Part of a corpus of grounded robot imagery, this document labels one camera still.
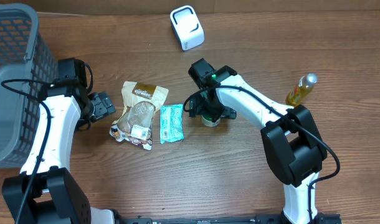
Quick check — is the green lid glass jar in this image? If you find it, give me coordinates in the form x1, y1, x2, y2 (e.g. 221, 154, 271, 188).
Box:
201, 114, 221, 127

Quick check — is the clear plastic snack bag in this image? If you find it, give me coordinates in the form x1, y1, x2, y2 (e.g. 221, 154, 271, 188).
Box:
110, 81, 169, 151

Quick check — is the small teal packet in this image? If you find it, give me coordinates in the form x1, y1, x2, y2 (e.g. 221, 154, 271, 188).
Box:
160, 104, 184, 144

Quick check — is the yellow dish soap bottle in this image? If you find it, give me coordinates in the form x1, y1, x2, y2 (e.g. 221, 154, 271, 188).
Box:
285, 73, 318, 107

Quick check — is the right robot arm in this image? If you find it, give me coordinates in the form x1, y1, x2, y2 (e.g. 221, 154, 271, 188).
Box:
185, 58, 327, 223

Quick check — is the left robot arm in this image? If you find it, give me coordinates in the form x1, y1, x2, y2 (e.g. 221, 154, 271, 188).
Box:
2, 58, 116, 223

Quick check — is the white barcode scanner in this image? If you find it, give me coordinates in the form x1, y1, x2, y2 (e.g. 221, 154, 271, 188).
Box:
169, 5, 205, 51

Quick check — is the grey plastic mesh basket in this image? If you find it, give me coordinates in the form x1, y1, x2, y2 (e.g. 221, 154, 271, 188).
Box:
0, 4, 58, 169

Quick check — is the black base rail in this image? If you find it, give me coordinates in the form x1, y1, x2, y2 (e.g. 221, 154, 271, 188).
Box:
115, 213, 343, 224

